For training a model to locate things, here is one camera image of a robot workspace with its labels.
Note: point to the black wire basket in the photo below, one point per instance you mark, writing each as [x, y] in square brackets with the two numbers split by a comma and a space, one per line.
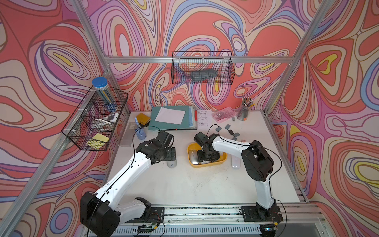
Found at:
[92, 117]
[185, 62]

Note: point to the white paper sheet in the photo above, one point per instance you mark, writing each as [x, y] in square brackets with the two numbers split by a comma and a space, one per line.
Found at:
[172, 116]

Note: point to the grey item in back basket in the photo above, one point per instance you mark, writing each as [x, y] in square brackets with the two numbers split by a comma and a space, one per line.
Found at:
[203, 75]

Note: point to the grey white mouse with logo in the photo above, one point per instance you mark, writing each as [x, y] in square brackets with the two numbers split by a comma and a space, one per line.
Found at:
[172, 163]

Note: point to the pen holder cup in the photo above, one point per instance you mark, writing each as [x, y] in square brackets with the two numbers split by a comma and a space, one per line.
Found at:
[247, 104]

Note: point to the silver mouse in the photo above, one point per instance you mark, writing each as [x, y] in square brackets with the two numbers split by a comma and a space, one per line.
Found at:
[193, 157]

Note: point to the translucent white box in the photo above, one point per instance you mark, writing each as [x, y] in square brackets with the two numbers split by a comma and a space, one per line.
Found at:
[127, 138]

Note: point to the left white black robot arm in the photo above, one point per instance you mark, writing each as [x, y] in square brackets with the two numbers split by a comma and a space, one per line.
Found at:
[101, 211]

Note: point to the blue lid pencil jar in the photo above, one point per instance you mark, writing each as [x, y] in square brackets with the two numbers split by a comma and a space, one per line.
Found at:
[105, 93]

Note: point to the yellow sticky note pad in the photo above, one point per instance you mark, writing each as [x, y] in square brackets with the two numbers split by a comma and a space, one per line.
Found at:
[97, 141]

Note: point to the yellow plastic storage box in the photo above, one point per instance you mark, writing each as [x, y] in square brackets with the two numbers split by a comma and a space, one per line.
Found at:
[195, 146]

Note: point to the back black wire basket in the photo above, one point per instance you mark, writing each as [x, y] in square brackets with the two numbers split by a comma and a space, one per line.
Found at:
[185, 62]

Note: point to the left black wire basket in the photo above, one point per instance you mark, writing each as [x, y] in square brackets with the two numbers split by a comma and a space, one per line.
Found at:
[92, 117]

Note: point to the pink plastic case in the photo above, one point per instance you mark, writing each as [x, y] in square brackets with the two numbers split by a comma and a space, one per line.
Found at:
[223, 114]

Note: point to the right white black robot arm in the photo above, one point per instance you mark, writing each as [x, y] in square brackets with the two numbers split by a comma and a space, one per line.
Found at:
[258, 165]

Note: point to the green folder stack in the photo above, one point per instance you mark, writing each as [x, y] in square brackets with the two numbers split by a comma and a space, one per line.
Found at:
[188, 123]

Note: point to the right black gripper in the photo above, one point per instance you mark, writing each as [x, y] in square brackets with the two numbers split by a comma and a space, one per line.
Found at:
[200, 157]

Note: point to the printed paper sheet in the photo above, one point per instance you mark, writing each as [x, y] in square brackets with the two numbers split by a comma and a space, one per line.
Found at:
[203, 119]

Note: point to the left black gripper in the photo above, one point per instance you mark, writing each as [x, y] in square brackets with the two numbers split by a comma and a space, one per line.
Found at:
[170, 153]

